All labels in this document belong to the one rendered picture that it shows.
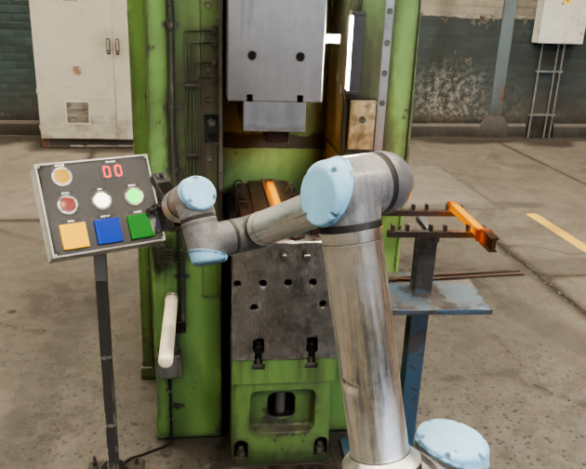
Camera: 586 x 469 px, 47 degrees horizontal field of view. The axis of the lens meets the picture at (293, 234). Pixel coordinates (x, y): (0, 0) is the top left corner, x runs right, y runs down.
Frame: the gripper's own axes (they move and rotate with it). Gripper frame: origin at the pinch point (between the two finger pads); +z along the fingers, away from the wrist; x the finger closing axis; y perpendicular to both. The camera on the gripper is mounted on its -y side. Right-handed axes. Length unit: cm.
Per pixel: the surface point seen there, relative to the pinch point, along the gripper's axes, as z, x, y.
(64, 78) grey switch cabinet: 499, 112, -242
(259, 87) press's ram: -10, 39, -34
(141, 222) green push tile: 10.3, -0.4, 0.0
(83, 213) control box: 11.0, -16.9, -5.3
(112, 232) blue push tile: 10.3, -9.9, 1.5
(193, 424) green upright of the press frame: 75, 25, 73
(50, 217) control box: 11.0, -26.1, -5.5
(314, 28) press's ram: -24, 54, -46
